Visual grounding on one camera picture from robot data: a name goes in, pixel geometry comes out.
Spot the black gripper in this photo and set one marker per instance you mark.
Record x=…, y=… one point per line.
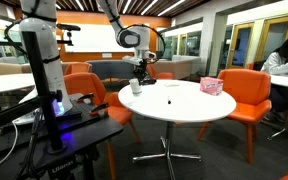
x=140, y=71

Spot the white paper cup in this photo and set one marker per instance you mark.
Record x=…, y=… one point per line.
x=135, y=86

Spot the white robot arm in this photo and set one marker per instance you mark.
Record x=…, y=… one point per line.
x=40, y=18

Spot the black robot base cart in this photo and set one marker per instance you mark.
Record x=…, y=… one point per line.
x=79, y=136

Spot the orange chair behind table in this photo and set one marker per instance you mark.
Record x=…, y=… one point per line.
x=155, y=75

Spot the white paper sheet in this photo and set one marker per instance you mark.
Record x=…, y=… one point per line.
x=171, y=85

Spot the grey sofa background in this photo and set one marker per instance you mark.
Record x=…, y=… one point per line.
x=112, y=69

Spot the round white table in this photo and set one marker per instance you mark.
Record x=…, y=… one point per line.
x=189, y=105

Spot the small black marker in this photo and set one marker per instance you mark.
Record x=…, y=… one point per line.
x=169, y=100

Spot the orange chair left of table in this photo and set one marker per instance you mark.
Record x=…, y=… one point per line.
x=89, y=83

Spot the orange chair of table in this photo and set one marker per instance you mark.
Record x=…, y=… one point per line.
x=89, y=83
x=251, y=90

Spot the orange chair far left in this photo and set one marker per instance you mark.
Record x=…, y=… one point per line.
x=76, y=67

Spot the pink tissue box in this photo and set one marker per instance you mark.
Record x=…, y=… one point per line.
x=212, y=86

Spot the orange chair right of table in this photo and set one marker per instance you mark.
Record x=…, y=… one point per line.
x=251, y=90

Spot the white table at left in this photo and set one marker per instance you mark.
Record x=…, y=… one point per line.
x=11, y=82

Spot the person in white mask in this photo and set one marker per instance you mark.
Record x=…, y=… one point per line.
x=277, y=64

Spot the black camera stand pole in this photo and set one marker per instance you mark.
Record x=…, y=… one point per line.
x=35, y=58

